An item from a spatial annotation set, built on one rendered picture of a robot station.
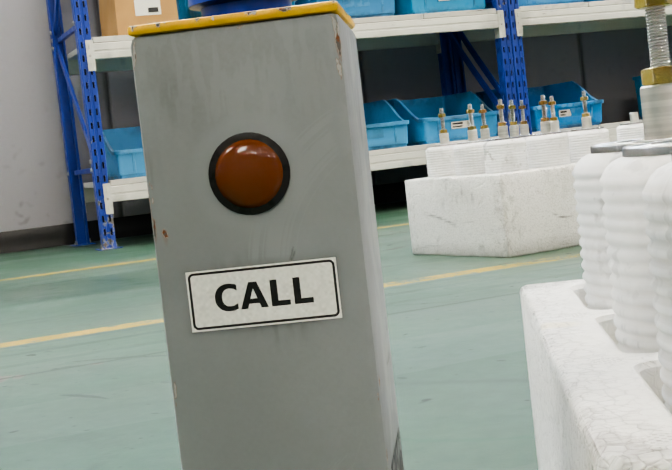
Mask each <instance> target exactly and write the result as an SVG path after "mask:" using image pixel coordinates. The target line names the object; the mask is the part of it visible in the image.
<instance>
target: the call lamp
mask: <svg viewBox="0 0 672 470"><path fill-rule="evenodd" d="M215 179H216V183H217V186H218V188H219V191H220V192H221V193H222V195H223V196H224V197H225V198H226V199H227V200H228V201H229V202H231V203H232V204H234V205H237V206H239V207H244V208H255V207H260V206H262V205H264V204H266V203H268V202H269V201H270V200H272V199H273V198H274V197H275V196H276V194H277V192H278V191H279V189H280V187H281V184H282V179H283V168H282V164H281V161H280V159H279V157H278V155H277V154H276V152H275V151H274V150H273V149H272V148H271V147H270V146H268V145H267V144H265V143H263V142H260V141H258V140H252V139H245V140H240V141H237V142H235V143H233V144H231V145H230V146H228V147H227V148H226V149H225V150H224V151H223V152H222V153H221V155H220V157H219V158H218V161H217V164H216V168H215Z"/></svg>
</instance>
